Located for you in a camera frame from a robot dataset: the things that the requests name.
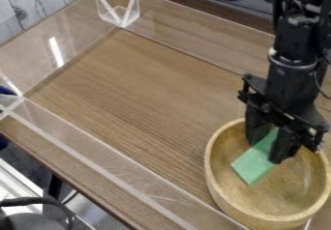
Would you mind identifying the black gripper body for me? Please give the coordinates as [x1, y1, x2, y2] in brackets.
[238, 62, 329, 152]

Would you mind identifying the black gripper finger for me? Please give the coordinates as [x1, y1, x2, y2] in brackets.
[245, 102, 272, 146]
[269, 125, 301, 164]

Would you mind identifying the green rectangular block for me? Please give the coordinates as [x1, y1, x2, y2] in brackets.
[230, 129, 277, 186]

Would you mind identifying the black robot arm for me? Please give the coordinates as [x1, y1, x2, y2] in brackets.
[226, 0, 331, 164]

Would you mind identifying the brown wooden bowl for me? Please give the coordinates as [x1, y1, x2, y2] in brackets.
[203, 119, 331, 230]

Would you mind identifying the black table leg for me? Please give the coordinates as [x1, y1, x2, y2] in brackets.
[48, 175, 63, 199]

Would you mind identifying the black metal clamp plate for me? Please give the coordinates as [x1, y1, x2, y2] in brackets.
[42, 204, 95, 230]

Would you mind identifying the clear acrylic corner bracket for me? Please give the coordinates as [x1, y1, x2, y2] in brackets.
[95, 0, 139, 28]

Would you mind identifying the clear acrylic front wall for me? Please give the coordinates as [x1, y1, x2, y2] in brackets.
[0, 74, 247, 230]

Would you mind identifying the black cable loop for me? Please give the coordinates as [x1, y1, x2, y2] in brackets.
[0, 196, 76, 230]

